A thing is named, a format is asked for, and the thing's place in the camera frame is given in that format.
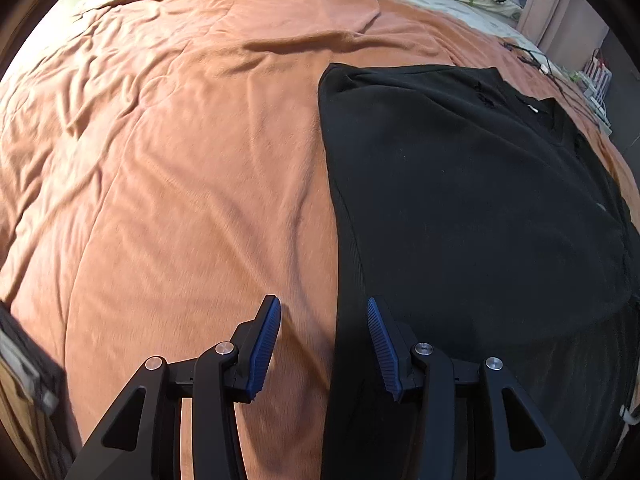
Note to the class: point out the orange blanket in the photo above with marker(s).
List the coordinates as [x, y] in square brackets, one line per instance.
[175, 160]

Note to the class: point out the beige curtain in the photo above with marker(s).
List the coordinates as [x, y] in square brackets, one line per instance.
[550, 10]

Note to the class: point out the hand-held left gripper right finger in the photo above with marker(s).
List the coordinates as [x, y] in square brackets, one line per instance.
[381, 347]

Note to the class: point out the black sweater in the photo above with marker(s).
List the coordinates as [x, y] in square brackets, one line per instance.
[450, 185]

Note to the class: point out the striped box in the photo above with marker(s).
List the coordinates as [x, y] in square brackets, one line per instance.
[597, 75]

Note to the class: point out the white plastic box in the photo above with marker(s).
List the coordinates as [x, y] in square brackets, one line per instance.
[597, 110]

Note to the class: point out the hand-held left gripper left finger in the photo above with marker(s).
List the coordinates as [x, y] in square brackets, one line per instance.
[264, 345]

